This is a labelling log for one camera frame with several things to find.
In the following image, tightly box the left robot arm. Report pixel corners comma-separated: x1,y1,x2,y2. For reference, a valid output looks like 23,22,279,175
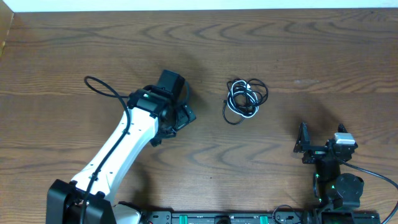
45,70,196,224

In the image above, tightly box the white usb cable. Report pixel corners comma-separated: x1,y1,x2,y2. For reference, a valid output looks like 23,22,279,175
226,80,259,119

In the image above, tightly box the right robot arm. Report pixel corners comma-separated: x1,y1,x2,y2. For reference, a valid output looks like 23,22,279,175
294,123,364,210

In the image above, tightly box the black usb cable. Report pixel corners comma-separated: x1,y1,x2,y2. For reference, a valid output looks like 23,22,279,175
222,77,269,126

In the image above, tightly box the white back board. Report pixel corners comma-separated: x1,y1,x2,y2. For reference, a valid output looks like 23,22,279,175
4,0,397,12

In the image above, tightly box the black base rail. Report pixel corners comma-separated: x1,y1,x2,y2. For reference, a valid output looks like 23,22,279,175
139,210,381,224

